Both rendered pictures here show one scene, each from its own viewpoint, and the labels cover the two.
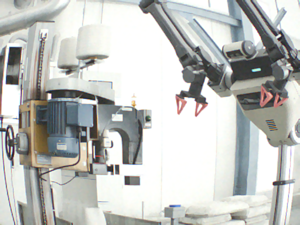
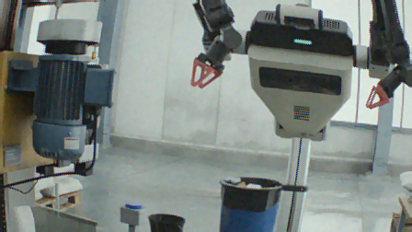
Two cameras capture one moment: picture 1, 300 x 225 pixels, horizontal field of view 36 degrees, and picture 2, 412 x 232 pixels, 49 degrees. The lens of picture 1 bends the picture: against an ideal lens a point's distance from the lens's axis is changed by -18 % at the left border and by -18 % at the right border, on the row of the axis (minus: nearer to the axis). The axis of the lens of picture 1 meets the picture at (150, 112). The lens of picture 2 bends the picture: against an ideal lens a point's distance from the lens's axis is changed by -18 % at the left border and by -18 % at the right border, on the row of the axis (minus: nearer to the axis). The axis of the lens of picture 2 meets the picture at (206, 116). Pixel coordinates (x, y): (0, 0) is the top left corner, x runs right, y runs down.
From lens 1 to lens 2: 1.46 m
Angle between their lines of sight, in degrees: 43
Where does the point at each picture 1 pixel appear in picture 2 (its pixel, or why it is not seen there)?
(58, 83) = (79, 29)
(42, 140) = (11, 122)
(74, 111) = (104, 82)
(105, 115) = not seen: hidden behind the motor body
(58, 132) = (68, 116)
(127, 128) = not seen: hidden behind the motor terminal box
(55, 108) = (67, 73)
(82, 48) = not seen: outside the picture
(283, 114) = (333, 106)
